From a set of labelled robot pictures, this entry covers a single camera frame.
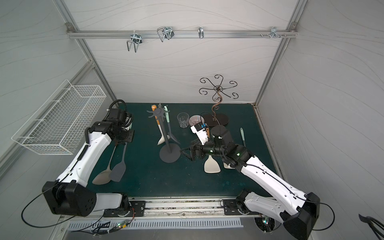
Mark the white spatula light wood handle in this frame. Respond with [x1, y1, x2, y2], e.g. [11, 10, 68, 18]
[203, 127, 222, 174]

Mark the grey utensil mint handle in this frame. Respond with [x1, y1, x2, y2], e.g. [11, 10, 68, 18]
[164, 106, 181, 145]

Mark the grey spatula mint handle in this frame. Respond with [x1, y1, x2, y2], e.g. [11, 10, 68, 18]
[240, 128, 246, 147]

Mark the grey turner mint handle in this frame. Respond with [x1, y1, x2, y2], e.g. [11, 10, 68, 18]
[109, 144, 127, 182]

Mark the cream spatula mint handle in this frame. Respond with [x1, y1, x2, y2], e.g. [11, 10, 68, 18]
[223, 163, 234, 170]

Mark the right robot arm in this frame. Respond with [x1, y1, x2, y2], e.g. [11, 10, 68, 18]
[186, 123, 320, 240]

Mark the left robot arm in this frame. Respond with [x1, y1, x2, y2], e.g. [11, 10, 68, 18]
[42, 100, 134, 217]

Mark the grey utensil rack stand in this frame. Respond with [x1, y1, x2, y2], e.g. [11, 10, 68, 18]
[147, 104, 181, 164]

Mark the pink striped bowl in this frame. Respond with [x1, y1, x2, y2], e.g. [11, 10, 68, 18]
[189, 115, 205, 127]

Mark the clear drinking glass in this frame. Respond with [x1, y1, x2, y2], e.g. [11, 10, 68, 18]
[177, 113, 189, 129]

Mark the brown metal scroll stand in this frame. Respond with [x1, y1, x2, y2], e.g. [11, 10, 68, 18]
[199, 74, 239, 128]

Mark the white vent strip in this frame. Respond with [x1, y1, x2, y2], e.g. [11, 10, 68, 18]
[67, 218, 244, 231]

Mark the small metal hook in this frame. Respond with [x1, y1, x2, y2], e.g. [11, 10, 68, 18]
[198, 27, 204, 39]

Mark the metal double hook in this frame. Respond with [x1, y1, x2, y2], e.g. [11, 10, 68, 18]
[127, 32, 143, 53]

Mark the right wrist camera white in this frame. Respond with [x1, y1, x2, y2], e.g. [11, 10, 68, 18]
[191, 122, 209, 146]

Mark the cream utensil orange handle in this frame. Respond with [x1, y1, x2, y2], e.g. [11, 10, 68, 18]
[152, 105, 165, 145]

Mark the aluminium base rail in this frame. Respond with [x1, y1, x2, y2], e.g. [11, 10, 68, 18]
[65, 196, 307, 221]

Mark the metal wire hook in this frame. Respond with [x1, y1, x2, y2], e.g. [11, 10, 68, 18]
[157, 27, 175, 42]

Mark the aluminium top rail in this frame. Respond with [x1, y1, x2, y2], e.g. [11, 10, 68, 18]
[65, 23, 299, 40]

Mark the white wire basket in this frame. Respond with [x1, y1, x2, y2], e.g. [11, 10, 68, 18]
[11, 80, 106, 155]

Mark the metal bracket hook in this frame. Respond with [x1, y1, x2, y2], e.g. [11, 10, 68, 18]
[260, 27, 287, 39]

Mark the black cable bundle corner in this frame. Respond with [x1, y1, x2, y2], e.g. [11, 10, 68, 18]
[359, 214, 384, 240]

